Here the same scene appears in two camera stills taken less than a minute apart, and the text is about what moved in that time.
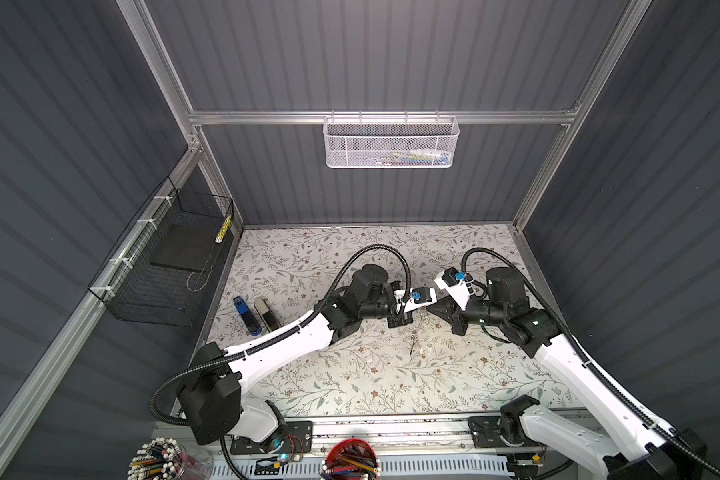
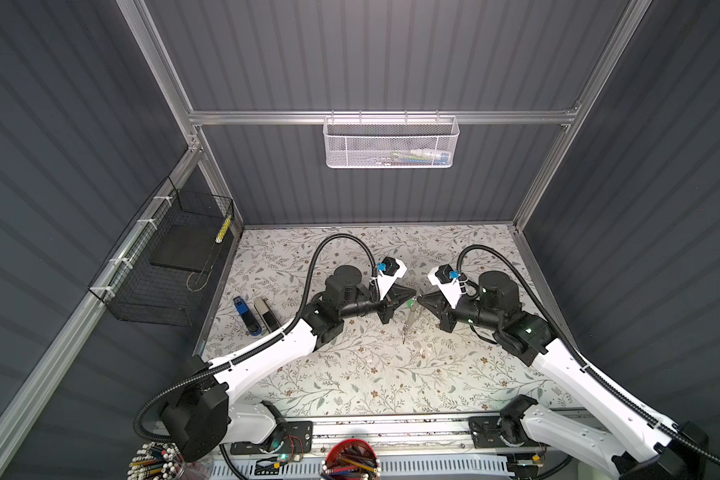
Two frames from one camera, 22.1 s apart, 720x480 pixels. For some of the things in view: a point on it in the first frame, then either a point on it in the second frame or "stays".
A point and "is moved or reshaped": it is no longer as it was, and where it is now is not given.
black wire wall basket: [155, 274] stays
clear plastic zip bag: [414, 338] is moved or reshaped
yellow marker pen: [223, 229] stays
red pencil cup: [351, 459] stays
